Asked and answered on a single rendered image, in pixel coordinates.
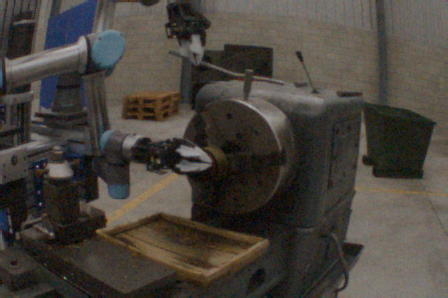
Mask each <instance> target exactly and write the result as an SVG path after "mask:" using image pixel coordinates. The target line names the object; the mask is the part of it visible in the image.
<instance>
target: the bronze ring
mask: <svg viewBox="0 0 448 298"><path fill-rule="evenodd" d="M201 150H202V151H203V152H204V153H205V154H206V155H207V156H208V157H209V158H211V160H212V166H211V167H208V168H207V169H205V170H202V171H198V172H195V173H191V174H188V176H189V177H190V179H191V180H193V181H194V182H197V183H203V182H204V183H207V182H217V181H220V180H221V179H222V178H223V177H224V176H225V175H226V172H227V167H228V165H227V158H226V156H225V154H224V153H223V151H222V150H221V149H220V148H218V147H216V146H212V145H209V146H205V147H203V148H201Z"/></svg>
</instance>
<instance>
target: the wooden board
mask: <svg viewBox="0 0 448 298"><path fill-rule="evenodd" d="M158 220H159V221H158ZM160 220H163V221H164V220H165V221H164V222H162V224H160V223H158V222H160ZM152 222H153V223H152ZM156 222H157V223H158V224H155V223H156ZM165 222H166V223H165ZM168 222H169V223H170V224H169V223H168ZM171 222H172V223H173V224H172V223H171ZM147 223H148V225H146V224H147ZM149 223H152V224H154V225H152V224H150V225H149ZM163 223H164V225H163ZM167 223H168V225H166V224H167ZM174 224H175V225H174ZM157 225H162V227H161V228H162V229H164V230H162V229H161V228H160V226H159V227H158V226H157ZM170 225H171V226H172V225H174V226H176V227H175V228H173V226H172V227H171V226H170ZM177 225H178V227H179V228H178V227H177ZM180 225H181V226H182V227H184V228H187V229H183V228H180V227H181V226H180ZM116 226H117V227H116ZM138 226H139V227H138ZM154 226H155V227H156V228H154ZM163 226H164V227H163ZM168 226H169V227H168ZM135 227H137V228H138V229H137V228H135ZM150 227H151V228H150ZM165 227H166V228H165ZM170 227H171V228H173V229H175V231H177V230H179V232H171V233H170V231H172V229H169V228H170ZM177 228H178V229H177ZM133 229H134V230H133ZM136 229H137V230H136ZM145 229H146V230H145ZM150 229H151V230H150ZM158 229H159V230H161V233H160V232H159V231H158ZM176 229H177V230H176ZM182 229H183V230H182ZM191 229H192V230H193V231H192V230H191ZM130 230H131V231H130ZM165 230H168V231H166V233H165ZM169 230H170V231H169ZM188 230H191V231H188ZM197 230H199V231H197ZM133 231H134V232H133ZM163 231H164V232H163ZM180 231H182V232H180ZM200 231H201V232H200ZM202 231H203V232H202ZM124 232H125V233H126V232H127V233H126V234H124ZM145 232H149V233H145ZM158 232H159V233H158ZM188 232H189V233H188ZM195 232H196V233H195ZM96 233H97V236H98V237H99V238H101V239H103V240H106V241H107V242H110V243H112V244H114V245H117V246H119V247H121V248H123V249H124V250H126V251H129V252H130V253H135V254H137V255H139V256H140V255H141V256H142V257H143V258H145V257H146V259H148V260H150V261H153V262H156V263H158V264H160V265H163V266H166V267H169V268H170V269H173V270H176V271H177V278H176V279H177V280H179V281H181V282H184V283H188V284H191V285H194V286H196V287H197V286H198V287H199V288H202V289H207V288H209V287H211V286H212V285H213V284H216V283H218V282H219V281H221V280H222V279H225V278H226V277H228V276H231V274H232V273H234V272H237V271H238V270H240V269H241V268H244V267H245V266H247V265H248V264H249V263H251V262H252V261H253V260H255V259H256V258H257V257H260V256H262V255H263V254H264V253H266V252H267V246H268V243H269V239H262V238H259V237H256V236H249V235H245V234H242V233H237V232H231V231H227V230H223V229H219V228H215V227H211V226H208V227H207V225H204V224H202V223H198V222H195V221H191V220H189V221H188V220H187V219H184V218H180V217H176V216H172V215H171V214H168V213H166V212H164V213H163V211H158V212H157V213H155V214H154V215H153V214H150V215H148V216H144V217H143V216H142V217H140V218H138V219H134V220H132V221H130V222H128V221H127V222H125V223H121V224H119V225H115V226H113V227H112V228H111V227H109V228H107V229H103V230H100V231H98V232H96ZM168 233H170V234H169V235H168ZM180 233H181V234H180ZM190 233H191V235H190ZM192 233H193V234H192ZM205 233H206V234H205ZM142 234H143V235H142ZM172 234H173V235H172ZM185 234H187V235H185ZM207 234H208V235H207ZM211 234H212V235H213V236H214V237H212V235H211ZM182 235H183V236H187V237H184V238H183V237H181V236H182ZM195 235H197V236H196V237H195ZM206 235H207V236H206ZM209 235H211V236H209ZM215 235H216V236H217V238H216V236H215ZM118 236H119V237H118ZM123 236H124V237H123ZM202 236H204V237H203V238H204V239H203V238H202ZM113 237H114V238H113ZM175 237H176V238H175ZM188 237H189V238H188ZM194 237H195V238H194ZM209 237H211V238H210V240H209ZM219 237H220V238H219ZM117 238H118V240H117V241H116V239H117ZM120 238H121V239H120ZM197 238H198V239H197ZM206 238H207V240H209V241H207V240H206ZM214 238H215V240H214ZM222 238H224V239H222ZM225 238H228V239H229V240H225ZM199 239H202V241H205V242H202V241H200V242H199ZM217 239H218V240H217ZM236 239H237V241H236ZM120 240H121V241H123V242H121V241H120ZM143 240H145V241H143ZM224 240H225V241H226V242H225V241H224ZM141 241H143V242H141ZM165 241H166V242H165ZM230 241H231V243H229V242H230ZM232 241H233V242H232ZM239 241H240V243H239V244H237V243H238V242H239ZM132 242H133V243H132ZM134 242H135V243H134ZM208 242H209V243H208ZM213 242H215V243H214V244H213ZM222 242H224V243H226V244H227V245H225V244H224V243H222ZM244 242H245V243H244ZM146 243H149V244H146ZM206 243H207V244H206ZM233 243H234V244H233ZM241 243H242V244H243V243H244V244H245V246H246V244H247V245H249V244H250V245H249V246H247V247H251V248H249V249H248V248H247V247H246V249H247V250H243V249H242V248H244V249H245V247H244V245H242V244H241ZM128 244H129V247H127V245H128ZM166 244H167V245H166ZM210 244H211V245H210ZM215 244H218V245H220V247H219V246H218V245H215ZM223 244H224V246H221V245H223ZM231 244H232V245H231ZM235 244H237V245H238V246H237V245H235ZM252 244H253V246H252ZM211 246H213V247H211ZM227 246H228V247H227ZM233 246H234V247H233ZM241 246H243V247H242V248H241ZM214 247H216V248H214ZM178 248H179V249H178ZM219 248H221V249H223V251H222V250H221V249H219ZM227 248H229V249H227ZM172 249H173V250H172ZM233 249H234V250H233ZM224 251H225V252H224ZM230 252H233V253H230ZM236 252H237V253H236ZM240 252H241V253H240ZM217 253H218V254H219V255H217ZM236 254H237V255H238V256H237V255H236ZM201 255H203V256H201ZM232 255H233V256H232ZM191 256H192V257H191ZM208 257H209V258H208ZM227 257H228V258H227ZM202 258H203V261H200V260H202ZM231 258H232V259H231ZM235 258H236V259H235ZM193 259H195V261H194V262H193ZM196 259H197V260H196ZM198 259H199V260H198ZM205 259H208V260H205ZM190 260H191V262H190ZM188 261H189V263H188ZM205 261H207V262H206V263H205ZM224 261H225V262H224ZM229 261H231V262H229ZM169 262H170V263H169ZM180 262H182V263H180ZM199 262H200V263H199ZM208 262H210V264H208ZM193 263H199V264H198V265H197V264H193ZM203 263H204V264H203ZM212 263H213V264H212ZM221 263H223V264H224V265H223V264H221ZM185 264H186V265H185ZM206 264H207V267H205V266H206ZM211 264H212V265H213V266H212V265H211ZM178 265H179V266H178ZM199 265H200V266H199ZM214 265H215V266H217V267H218V266H219V267H220V268H217V267H215V266H214ZM188 268H189V269H188ZM208 268H209V269H208ZM212 268H213V269H212ZM191 269H194V270H191ZM206 269H207V270H206ZM208 270H209V271H208ZM200 271H202V272H200Z"/></svg>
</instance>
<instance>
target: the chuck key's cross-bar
mask: <svg viewBox="0 0 448 298"><path fill-rule="evenodd" d="M169 54H171V55H174V56H178V57H180V58H182V59H187V60H189V58H188V57H187V58H186V57H184V56H181V54H179V53H178V52H176V51H172V50H170V51H169ZM189 61H190V60H189ZM200 65H202V66H204V67H209V68H211V69H214V70H216V71H218V72H221V73H223V74H225V75H227V76H230V77H233V78H240V79H245V75H244V74H237V73H232V72H229V71H227V70H225V69H222V68H220V67H218V66H213V65H211V64H208V63H206V62H204V61H202V60H201V61H200ZM252 80H254V81H261V82H268V83H275V84H279V85H281V86H284V81H277V80H272V79H270V78H265V77H258V76H252Z"/></svg>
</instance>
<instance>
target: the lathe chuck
mask: <svg viewBox="0 0 448 298"><path fill-rule="evenodd" d="M239 99H243V98H234V99H225V100H218V101H215V102H212V103H209V104H207V105H205V107H207V108H206V109H208V111H209V112H210V114H211V116H212V118H213V119H214V121H215V123H216V125H217V126H218V128H219V130H220V131H221V133H222V136H223V138H224V139H225V141H226V142H232V143H231V144H230V145H228V146H227V147H225V148H224V149H222V151H223V153H224V154H225V155H227V154H230V153H231V148H232V145H233V143H234V144H236V145H237V146H239V147H240V148H241V150H242V151H283V152H284V164H283V165H280V166H272V167H270V169H251V170H248V171H245V170H237V171H234V172H235V174H234V175H229V176H228V178H227V180H226V182H225V185H224V187H223V190H222V192H221V194H220V197H219V199H218V201H217V204H216V206H215V208H214V209H215V210H217V211H219V212H221V213H225V214H229V215H244V214H248V213H251V212H254V211H256V210H258V209H259V208H261V207H263V206H265V205H266V204H267V203H269V202H271V201H273V200H274V199H276V198H277V197H278V196H279V195H280V194H281V193H282V192H283V191H284V190H285V188H286V187H287V185H288V183H289V181H290V179H291V176H292V173H293V169H294V162H295V154H296V153H295V145H294V141H293V138H292V135H291V132H290V130H289V128H288V126H287V125H286V123H285V122H284V120H283V119H282V118H281V116H280V115H279V114H278V112H277V111H276V110H274V109H273V108H272V107H271V106H269V105H267V104H266V103H264V102H262V101H259V100H256V99H252V98H249V100H251V101H252V102H250V101H243V100H239ZM197 114H198V113H195V114H194V115H193V117H192V118H191V119H190V121H189V123H188V125H187V127H186V129H185V133H184V136H183V138H184V139H187V140H189V141H190V142H192V143H193V144H195V145H196V146H197V145H198V142H197V140H196V139H195V137H194V136H195V135H196V133H197V131H196V129H195V127H194V126H193V124H192V122H191V120H192V119H193V118H194V117H195V116H197ZM185 176H186V178H187V181H188V183H189V185H190V187H191V188H192V190H193V191H194V193H195V194H196V195H197V196H199V194H200V191H201V189H200V188H199V185H200V183H197V182H194V181H193V180H191V179H190V177H189V176H188V174H187V175H185ZM278 192H279V193H278ZM277 193H278V194H277ZM276 194H277V195H276ZM275 195H276V196H275ZM274 196H275V197H274ZM272 197H274V198H273V199H272ZM271 199H272V200H271Z"/></svg>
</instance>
